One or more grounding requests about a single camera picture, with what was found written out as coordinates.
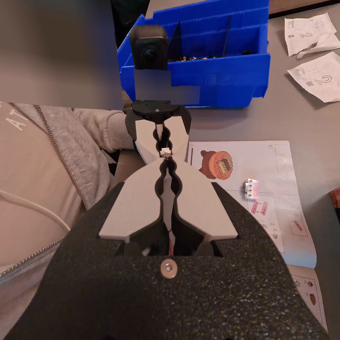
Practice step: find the pink brick plate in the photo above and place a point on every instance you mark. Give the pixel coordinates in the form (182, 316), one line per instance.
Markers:
(255, 188)

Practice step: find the pile of loose bricks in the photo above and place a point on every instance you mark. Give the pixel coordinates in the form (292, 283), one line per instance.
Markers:
(186, 57)

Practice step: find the white paper bag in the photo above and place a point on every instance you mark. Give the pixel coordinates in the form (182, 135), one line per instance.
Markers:
(319, 79)
(308, 32)

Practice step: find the blue plastic bin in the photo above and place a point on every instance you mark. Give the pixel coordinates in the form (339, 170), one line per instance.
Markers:
(239, 79)

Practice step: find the dark building set box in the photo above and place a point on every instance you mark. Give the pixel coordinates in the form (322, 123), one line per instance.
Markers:
(336, 199)

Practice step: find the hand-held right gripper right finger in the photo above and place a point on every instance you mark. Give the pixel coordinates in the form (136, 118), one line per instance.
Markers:
(207, 212)

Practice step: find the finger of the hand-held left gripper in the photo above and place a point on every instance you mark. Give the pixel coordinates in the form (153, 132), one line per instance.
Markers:
(146, 141)
(179, 135)

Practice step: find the open building instruction booklet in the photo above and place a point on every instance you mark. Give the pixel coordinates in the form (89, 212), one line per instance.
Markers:
(265, 159)

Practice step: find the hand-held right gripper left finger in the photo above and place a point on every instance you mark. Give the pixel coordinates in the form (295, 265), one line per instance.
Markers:
(127, 212)

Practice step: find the grey desk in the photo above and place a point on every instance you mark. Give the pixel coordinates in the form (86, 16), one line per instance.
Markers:
(297, 122)

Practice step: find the person's left forearm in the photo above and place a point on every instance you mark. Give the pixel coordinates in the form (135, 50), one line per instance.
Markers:
(111, 130)

